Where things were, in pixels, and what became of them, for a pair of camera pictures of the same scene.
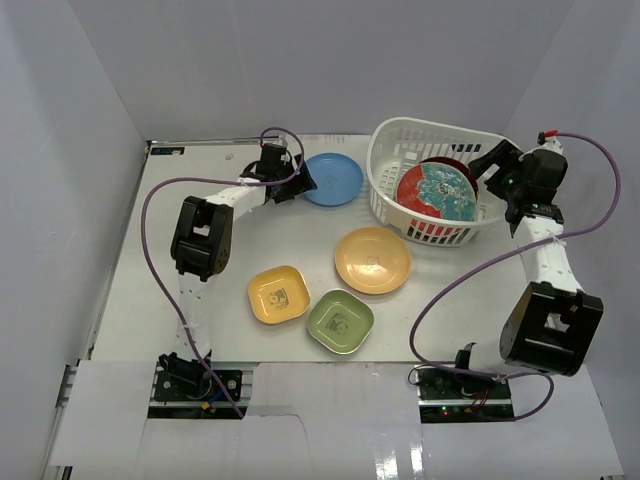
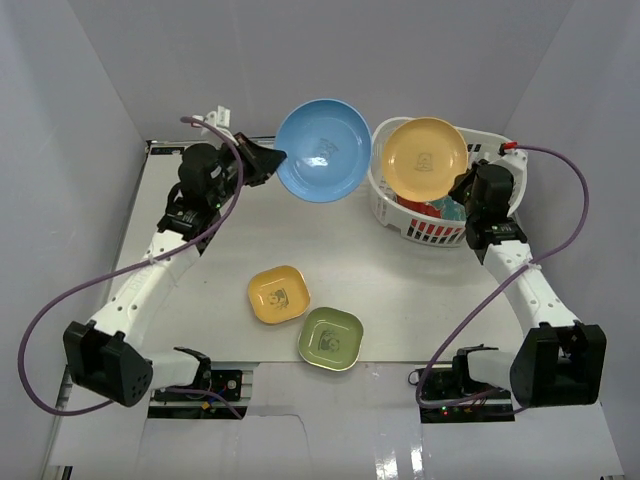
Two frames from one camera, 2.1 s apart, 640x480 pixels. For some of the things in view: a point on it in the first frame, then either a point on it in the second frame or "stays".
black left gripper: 301,179 to 245,159
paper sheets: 335,140 to 264,141
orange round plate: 372,260 to 423,157
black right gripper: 504,154 to 462,180
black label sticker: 167,151 stays
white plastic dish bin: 394,143 stays
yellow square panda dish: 278,293 stays
